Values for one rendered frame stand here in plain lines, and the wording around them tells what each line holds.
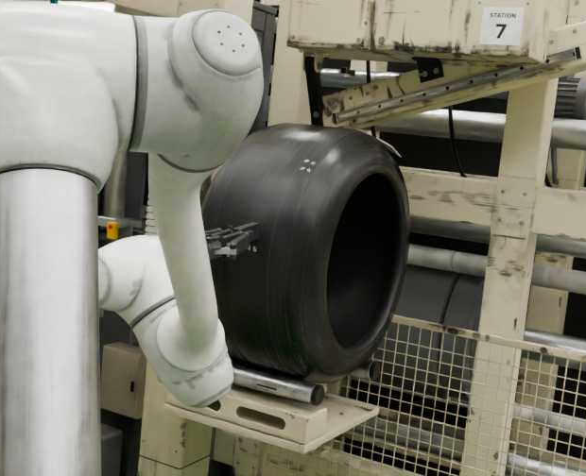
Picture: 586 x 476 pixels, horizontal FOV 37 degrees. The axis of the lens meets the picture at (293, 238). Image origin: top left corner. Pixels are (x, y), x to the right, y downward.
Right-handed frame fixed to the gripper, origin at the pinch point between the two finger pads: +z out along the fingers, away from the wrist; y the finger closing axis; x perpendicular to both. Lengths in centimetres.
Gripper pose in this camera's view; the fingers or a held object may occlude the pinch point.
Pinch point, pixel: (246, 233)
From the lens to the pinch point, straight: 164.4
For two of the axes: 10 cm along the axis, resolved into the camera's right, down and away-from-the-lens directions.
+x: -0.3, 9.7, 2.3
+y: -8.6, -1.4, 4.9
